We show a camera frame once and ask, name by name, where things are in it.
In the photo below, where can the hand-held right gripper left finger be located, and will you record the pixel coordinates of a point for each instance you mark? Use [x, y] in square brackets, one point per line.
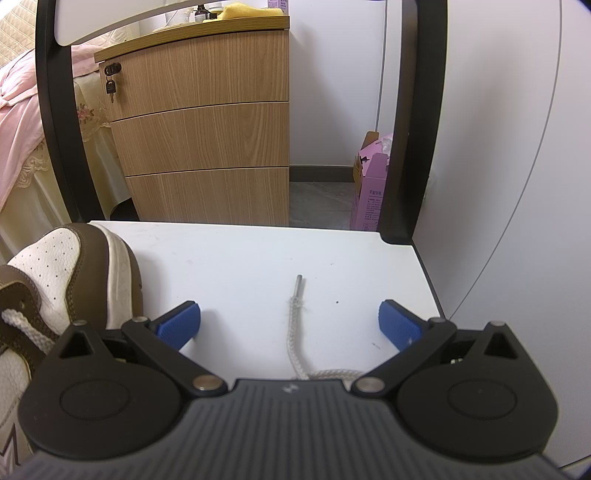
[178, 325]

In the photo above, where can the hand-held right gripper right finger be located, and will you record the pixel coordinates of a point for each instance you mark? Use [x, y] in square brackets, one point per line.
[399, 325]

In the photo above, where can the white shoelace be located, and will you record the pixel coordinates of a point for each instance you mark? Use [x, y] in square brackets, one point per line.
[295, 337]

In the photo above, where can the white and brown sneaker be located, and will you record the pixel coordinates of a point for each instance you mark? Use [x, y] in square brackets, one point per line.
[51, 258]

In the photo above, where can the pink cardboard box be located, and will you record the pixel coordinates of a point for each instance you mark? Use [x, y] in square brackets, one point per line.
[367, 198]

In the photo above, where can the clear plastic bag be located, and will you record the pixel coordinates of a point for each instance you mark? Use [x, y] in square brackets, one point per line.
[385, 145]

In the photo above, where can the wooden drawer cabinet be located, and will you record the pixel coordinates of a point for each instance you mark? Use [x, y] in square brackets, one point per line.
[203, 138]

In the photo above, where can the bed with cream skirt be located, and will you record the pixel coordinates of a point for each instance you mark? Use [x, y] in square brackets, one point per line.
[27, 203]

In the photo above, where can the keys in cabinet lock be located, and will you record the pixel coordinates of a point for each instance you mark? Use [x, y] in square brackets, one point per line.
[111, 86]

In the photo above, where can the yellow cloth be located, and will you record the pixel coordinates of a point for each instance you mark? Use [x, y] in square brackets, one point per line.
[249, 11]

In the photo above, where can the cream quilted headboard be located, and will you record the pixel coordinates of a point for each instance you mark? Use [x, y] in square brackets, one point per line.
[18, 27]

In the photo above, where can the white chair with black frame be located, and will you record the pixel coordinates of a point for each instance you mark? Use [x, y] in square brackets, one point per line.
[258, 258]

